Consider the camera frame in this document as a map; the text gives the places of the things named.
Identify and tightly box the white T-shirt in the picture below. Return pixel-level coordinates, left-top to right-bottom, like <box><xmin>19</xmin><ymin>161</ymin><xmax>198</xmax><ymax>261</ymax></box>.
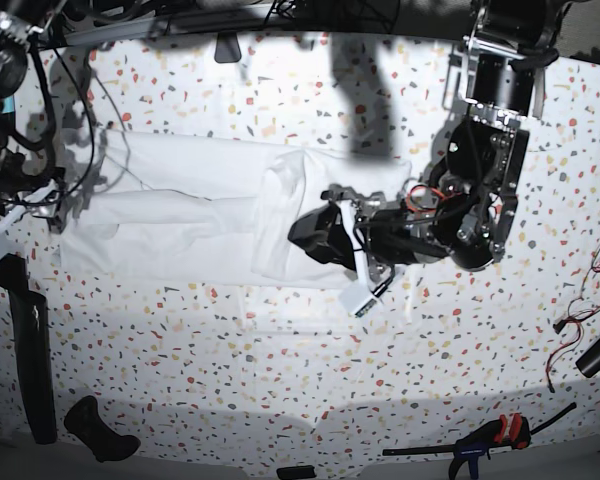
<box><xmin>59</xmin><ymin>129</ymin><xmax>411</xmax><ymax>289</ymax></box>

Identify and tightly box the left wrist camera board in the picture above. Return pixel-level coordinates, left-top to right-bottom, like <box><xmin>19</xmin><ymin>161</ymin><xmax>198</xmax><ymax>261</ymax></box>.
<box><xmin>338</xmin><ymin>283</ymin><xmax>381</xmax><ymax>318</ymax></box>

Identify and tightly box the red and black wire bundle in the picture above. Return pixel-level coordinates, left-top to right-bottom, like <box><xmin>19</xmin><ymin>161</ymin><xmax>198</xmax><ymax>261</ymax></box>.
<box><xmin>545</xmin><ymin>222</ymin><xmax>600</xmax><ymax>393</ymax></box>

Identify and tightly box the black and orange bar clamp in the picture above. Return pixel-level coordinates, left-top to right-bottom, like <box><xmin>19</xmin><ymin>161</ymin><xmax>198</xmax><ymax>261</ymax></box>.
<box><xmin>382</xmin><ymin>402</ymin><xmax>577</xmax><ymax>480</ymax></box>

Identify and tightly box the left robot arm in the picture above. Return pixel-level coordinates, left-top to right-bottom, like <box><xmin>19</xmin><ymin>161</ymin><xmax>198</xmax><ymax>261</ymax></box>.
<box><xmin>288</xmin><ymin>1</ymin><xmax>570</xmax><ymax>296</ymax></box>

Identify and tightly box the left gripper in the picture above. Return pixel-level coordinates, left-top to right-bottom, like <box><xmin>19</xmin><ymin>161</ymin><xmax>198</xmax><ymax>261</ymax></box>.
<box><xmin>287</xmin><ymin>184</ymin><xmax>420</xmax><ymax>295</ymax></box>

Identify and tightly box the light blue highlighter pen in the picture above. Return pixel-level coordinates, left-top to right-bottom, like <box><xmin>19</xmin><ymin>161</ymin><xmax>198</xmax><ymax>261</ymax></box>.
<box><xmin>2</xmin><ymin>96</ymin><xmax>15</xmax><ymax>114</ymax></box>

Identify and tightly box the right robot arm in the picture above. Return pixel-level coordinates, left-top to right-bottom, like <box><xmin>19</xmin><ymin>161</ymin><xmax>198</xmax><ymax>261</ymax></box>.
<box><xmin>0</xmin><ymin>1</ymin><xmax>67</xmax><ymax>260</ymax></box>

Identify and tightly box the terrazzo patterned table cloth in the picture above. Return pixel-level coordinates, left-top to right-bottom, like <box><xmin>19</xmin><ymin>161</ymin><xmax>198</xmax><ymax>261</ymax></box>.
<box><xmin>0</xmin><ymin>30</ymin><xmax>600</xmax><ymax>477</ymax></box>

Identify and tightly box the small black rectangular device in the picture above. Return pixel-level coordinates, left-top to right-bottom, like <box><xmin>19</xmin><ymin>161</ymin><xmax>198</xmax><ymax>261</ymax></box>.
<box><xmin>276</xmin><ymin>465</ymin><xmax>317</xmax><ymax>480</ymax></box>

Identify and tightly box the black clip at table edge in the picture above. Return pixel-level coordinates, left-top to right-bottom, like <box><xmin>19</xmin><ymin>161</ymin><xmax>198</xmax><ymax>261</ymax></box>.
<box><xmin>214</xmin><ymin>32</ymin><xmax>242</xmax><ymax>64</ymax></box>

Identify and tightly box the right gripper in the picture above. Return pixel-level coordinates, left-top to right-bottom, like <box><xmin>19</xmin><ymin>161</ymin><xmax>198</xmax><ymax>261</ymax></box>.
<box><xmin>0</xmin><ymin>180</ymin><xmax>67</xmax><ymax>260</ymax></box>

